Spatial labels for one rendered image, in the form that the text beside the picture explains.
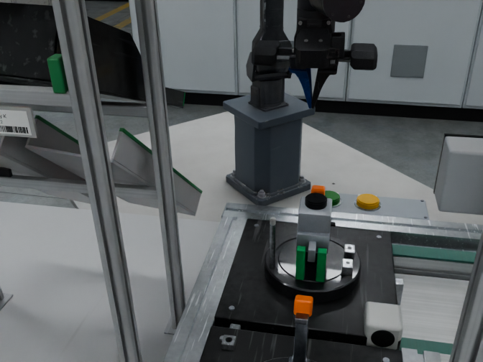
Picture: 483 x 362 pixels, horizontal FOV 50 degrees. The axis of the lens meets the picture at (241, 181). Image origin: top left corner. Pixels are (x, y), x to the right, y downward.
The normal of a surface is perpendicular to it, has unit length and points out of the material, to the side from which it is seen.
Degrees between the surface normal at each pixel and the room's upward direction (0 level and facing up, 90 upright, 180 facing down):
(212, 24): 90
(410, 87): 90
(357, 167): 0
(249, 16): 90
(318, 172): 0
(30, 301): 0
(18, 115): 90
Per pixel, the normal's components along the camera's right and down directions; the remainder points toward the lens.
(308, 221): -0.19, 0.48
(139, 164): 0.93, 0.16
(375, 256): -0.02, -0.87
